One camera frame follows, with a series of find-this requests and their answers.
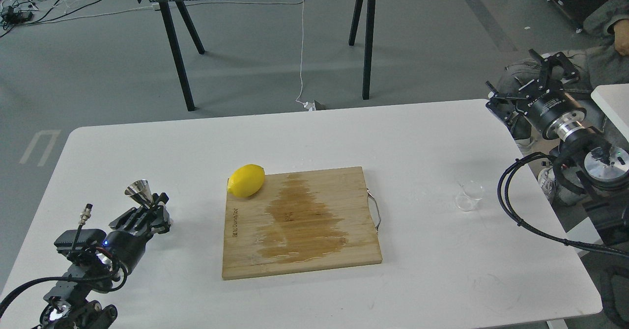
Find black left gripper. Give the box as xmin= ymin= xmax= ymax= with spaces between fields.
xmin=102 ymin=194 xmax=172 ymax=274

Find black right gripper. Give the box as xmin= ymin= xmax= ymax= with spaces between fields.
xmin=486 ymin=49 xmax=586 ymax=140

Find steel jigger measuring cup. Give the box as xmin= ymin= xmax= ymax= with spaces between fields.
xmin=124 ymin=179 xmax=154 ymax=210

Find small clear glass cup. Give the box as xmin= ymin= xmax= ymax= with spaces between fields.
xmin=454 ymin=180 xmax=486 ymax=211

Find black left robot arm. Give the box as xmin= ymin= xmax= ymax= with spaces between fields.
xmin=1 ymin=193 xmax=172 ymax=329

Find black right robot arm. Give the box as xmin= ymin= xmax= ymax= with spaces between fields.
xmin=486 ymin=49 xmax=628 ymax=258

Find person's hand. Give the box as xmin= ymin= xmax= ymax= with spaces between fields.
xmin=613 ymin=19 xmax=629 ymax=56

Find seated person grey clothes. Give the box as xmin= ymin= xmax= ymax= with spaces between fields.
xmin=497 ymin=0 xmax=629 ymax=206

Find white side table corner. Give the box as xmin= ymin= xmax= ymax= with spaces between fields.
xmin=592 ymin=83 xmax=629 ymax=139

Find yellow lemon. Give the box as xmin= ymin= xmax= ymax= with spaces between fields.
xmin=227 ymin=164 xmax=265 ymax=198

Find bamboo cutting board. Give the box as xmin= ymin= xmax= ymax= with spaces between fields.
xmin=222 ymin=166 xmax=383 ymax=280

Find white hanging cable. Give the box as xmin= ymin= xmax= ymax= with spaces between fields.
xmin=294 ymin=0 xmax=325 ymax=111

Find floor cable bundle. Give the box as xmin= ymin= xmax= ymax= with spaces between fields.
xmin=0 ymin=0 xmax=123 ymax=30

